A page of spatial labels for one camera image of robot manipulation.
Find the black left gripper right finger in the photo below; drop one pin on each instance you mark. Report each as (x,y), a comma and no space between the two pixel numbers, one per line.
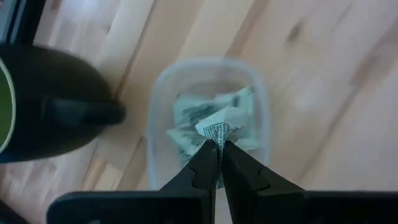
(245,174)

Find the green white packet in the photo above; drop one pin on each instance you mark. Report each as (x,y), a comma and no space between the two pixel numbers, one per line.
(192,113)
(183,143)
(220,123)
(247,99)

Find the dark mug green inside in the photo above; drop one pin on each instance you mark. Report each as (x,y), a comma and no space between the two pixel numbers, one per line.
(62,93)

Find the black metal table frame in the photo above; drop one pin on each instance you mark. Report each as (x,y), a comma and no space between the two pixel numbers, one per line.
(29,18)

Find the clear plastic container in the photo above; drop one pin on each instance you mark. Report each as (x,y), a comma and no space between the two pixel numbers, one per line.
(155,155)

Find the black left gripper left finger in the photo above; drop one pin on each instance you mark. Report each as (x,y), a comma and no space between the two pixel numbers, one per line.
(199,174)

